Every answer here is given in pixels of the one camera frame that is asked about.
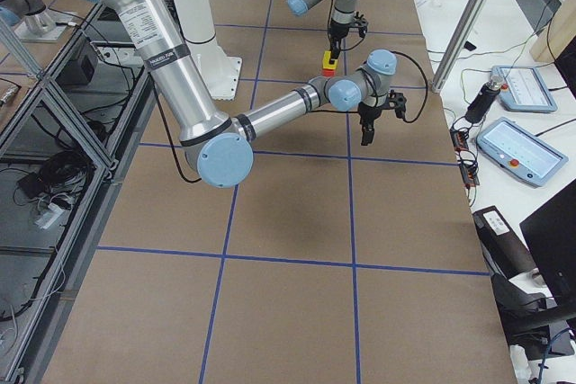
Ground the yellow block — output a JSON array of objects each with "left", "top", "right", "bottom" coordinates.
[{"left": 322, "top": 50, "right": 338, "bottom": 70}]

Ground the black water bottle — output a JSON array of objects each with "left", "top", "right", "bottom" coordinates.
[{"left": 464, "top": 76, "right": 503, "bottom": 124}]

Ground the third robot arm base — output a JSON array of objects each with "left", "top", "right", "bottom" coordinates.
[{"left": 1, "top": 0, "right": 66, "bottom": 43}]

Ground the near teach pendant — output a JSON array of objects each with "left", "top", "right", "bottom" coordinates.
[{"left": 476, "top": 117, "right": 569, "bottom": 187}]

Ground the white camera pole base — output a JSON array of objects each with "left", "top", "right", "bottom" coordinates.
[{"left": 174, "top": 0, "right": 242, "bottom": 101}]

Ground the far teach pendant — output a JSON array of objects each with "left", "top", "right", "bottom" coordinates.
[{"left": 491, "top": 66, "right": 558, "bottom": 113}]

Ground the white power strip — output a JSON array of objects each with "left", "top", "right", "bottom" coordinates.
[{"left": 35, "top": 203, "right": 64, "bottom": 229}]

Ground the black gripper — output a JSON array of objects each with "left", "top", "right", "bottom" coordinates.
[
  {"left": 328, "top": 19, "right": 350, "bottom": 63},
  {"left": 358, "top": 103, "right": 384, "bottom": 146}
]

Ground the black box with label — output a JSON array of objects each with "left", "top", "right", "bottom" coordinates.
[{"left": 472, "top": 206, "right": 536, "bottom": 279}]

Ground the aluminium frame post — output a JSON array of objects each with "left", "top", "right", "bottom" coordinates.
[{"left": 430, "top": 0, "right": 487, "bottom": 93}]

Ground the red block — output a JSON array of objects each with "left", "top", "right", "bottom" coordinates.
[{"left": 322, "top": 68, "right": 336, "bottom": 77}]

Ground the teach pendant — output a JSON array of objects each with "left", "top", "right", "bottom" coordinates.
[
  {"left": 476, "top": 117, "right": 569, "bottom": 187},
  {"left": 491, "top": 66, "right": 558, "bottom": 113}
]

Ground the orange black electronics board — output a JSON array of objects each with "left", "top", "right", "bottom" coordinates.
[{"left": 450, "top": 128, "right": 480, "bottom": 190}]

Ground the black monitor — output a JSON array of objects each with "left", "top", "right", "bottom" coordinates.
[{"left": 520, "top": 181, "right": 575, "bottom": 304}]

